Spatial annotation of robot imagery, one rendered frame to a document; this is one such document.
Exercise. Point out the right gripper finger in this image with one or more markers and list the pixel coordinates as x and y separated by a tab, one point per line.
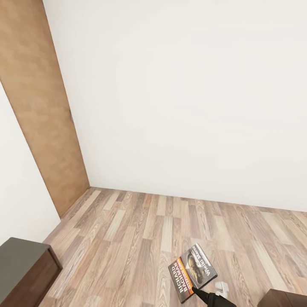
201	294

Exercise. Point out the bench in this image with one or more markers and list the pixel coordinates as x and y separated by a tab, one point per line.
27	271

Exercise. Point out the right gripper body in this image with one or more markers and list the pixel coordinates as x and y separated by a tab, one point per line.
219	301

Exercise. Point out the hardback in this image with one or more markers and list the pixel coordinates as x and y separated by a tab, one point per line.
192	269

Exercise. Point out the sliding door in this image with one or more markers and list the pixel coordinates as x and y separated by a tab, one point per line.
33	83

